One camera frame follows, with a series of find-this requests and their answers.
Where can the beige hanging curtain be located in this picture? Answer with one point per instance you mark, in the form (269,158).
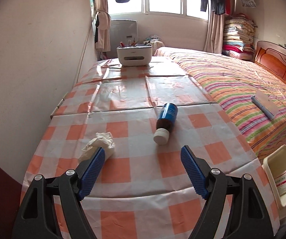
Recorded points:
(214,34)

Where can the window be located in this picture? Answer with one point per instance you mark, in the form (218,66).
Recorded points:
(162,2)

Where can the bed with striped sheet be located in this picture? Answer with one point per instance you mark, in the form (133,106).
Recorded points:
(232,87)

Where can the orange checkered tablecloth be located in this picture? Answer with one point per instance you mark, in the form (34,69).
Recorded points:
(133,134)

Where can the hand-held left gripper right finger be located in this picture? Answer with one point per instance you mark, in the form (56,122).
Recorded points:
(194,171)

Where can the white tissue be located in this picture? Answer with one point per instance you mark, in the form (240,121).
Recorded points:
(100,140)

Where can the blue and white flat case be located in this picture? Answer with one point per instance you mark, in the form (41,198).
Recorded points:
(266,104)

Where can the floral cloth bundle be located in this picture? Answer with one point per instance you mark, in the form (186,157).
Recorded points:
(152,41)

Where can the beige tied curtain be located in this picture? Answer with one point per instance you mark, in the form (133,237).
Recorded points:
(101,22)

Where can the cream plastic bin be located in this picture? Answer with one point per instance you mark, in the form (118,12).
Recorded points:
(269,164)

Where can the stack of folded blankets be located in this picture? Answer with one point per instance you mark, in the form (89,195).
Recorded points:
(237,37)

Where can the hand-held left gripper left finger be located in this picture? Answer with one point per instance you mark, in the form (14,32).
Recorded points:
(93,171)

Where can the white desk organizer box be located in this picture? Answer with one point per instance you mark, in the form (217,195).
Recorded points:
(134,54)

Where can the brown bottle with blue label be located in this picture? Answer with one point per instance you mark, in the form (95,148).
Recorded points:
(166,115)

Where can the white standing air conditioner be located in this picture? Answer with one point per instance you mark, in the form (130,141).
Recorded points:
(123,32)

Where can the wooden headboard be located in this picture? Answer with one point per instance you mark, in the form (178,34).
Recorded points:
(277,62)

